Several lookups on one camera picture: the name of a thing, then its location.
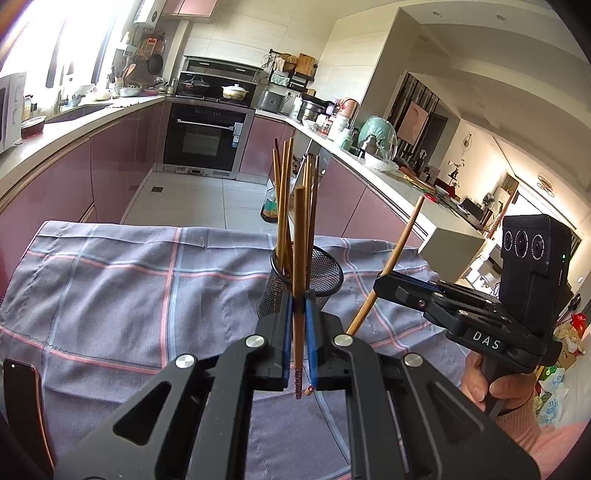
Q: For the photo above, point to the bunch of wooden chopsticks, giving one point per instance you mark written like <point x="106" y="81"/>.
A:
<point x="281" y="207"/>

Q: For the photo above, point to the small pale green canister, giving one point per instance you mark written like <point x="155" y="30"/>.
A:
<point x="344" y="139"/>

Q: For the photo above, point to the cardboard box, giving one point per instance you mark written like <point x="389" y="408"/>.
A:
<point x="567" y="350"/>

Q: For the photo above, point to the dark red container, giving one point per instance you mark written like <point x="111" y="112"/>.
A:
<point x="32" y="128"/>

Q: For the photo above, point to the cooking oil bottle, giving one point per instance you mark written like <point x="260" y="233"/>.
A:
<point x="268" y="207"/>

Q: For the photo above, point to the pink kettle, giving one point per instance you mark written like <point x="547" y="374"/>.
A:
<point x="349" y="110"/>

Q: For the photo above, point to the white green plastic bag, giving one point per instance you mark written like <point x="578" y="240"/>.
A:
<point x="551" y="401"/>

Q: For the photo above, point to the person's right hand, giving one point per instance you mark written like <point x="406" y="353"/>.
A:
<point x="512" y="392"/>

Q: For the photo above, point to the pink cabinet beside oven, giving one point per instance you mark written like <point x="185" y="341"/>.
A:
<point x="261" y="147"/>

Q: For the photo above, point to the white casserole pot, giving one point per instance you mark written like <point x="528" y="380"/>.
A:
<point x="235" y="93"/>

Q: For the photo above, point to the red-tipped wooden chopstick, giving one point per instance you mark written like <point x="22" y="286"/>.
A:
<point x="300" y="240"/>
<point x="405" y="230"/>

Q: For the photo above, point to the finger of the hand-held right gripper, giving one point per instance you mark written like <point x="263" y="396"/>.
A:
<point x="415" y="282"/>
<point x="401" y="295"/>

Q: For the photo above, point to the black built-in oven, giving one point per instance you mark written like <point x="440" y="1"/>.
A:
<point x="203" y="136"/>

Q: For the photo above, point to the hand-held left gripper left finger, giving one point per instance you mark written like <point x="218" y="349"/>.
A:
<point x="289" y="334"/>

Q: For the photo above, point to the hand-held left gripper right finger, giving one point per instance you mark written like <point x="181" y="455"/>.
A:
<point x="310" y="337"/>

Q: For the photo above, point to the pale green round jar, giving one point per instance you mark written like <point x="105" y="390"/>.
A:
<point x="376" y="136"/>

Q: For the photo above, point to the hanging frying pan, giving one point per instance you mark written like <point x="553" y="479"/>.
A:
<point x="156" y="64"/>

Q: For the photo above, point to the black wall rack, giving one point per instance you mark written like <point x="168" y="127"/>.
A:
<point x="288" y="81"/>

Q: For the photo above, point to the steel cooking pot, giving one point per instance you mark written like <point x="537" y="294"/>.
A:
<point x="311" y="112"/>

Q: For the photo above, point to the blue plaid cloth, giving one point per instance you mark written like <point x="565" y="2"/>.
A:
<point x="115" y="300"/>

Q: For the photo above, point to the black pot with lid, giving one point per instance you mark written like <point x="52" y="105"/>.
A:
<point x="193" y="87"/>

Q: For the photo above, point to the white microwave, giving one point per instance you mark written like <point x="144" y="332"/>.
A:
<point x="10" y="110"/>

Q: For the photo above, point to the pink lower cabinets under jars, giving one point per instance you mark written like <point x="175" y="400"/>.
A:
<point x="355" y="203"/>

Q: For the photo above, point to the black mesh utensil holder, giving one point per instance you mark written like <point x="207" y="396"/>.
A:
<point x="326" y="277"/>

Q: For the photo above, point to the dark flat phone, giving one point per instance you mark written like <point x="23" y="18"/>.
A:
<point x="23" y="415"/>

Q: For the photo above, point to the red bag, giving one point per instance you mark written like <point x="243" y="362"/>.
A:
<point x="578" y="324"/>

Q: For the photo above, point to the framed wall picture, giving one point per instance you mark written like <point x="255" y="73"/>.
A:
<point x="413" y="122"/>

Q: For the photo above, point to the white water heater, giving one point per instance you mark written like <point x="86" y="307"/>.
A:
<point x="147" y="11"/>

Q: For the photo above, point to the wall clock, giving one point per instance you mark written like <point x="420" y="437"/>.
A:
<point x="467" y="141"/>

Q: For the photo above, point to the steel range hood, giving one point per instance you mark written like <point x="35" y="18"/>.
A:
<point x="221" y="65"/>

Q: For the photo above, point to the steel bowl with vegetables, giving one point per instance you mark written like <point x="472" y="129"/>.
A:
<point x="130" y="90"/>

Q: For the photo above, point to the person's right forearm pink sleeve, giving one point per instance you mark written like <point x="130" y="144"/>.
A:
<point x="554" y="457"/>

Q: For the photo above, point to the silver rice cooker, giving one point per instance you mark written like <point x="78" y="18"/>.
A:
<point x="270" y="102"/>

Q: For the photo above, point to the pink upper cabinet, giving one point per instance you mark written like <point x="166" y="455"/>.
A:
<point x="189" y="6"/>

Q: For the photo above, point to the long pink lower cabinets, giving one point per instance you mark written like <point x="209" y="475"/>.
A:
<point x="60" y="184"/>

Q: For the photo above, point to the kitchen window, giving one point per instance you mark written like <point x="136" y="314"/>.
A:
<point x="46" y="39"/>

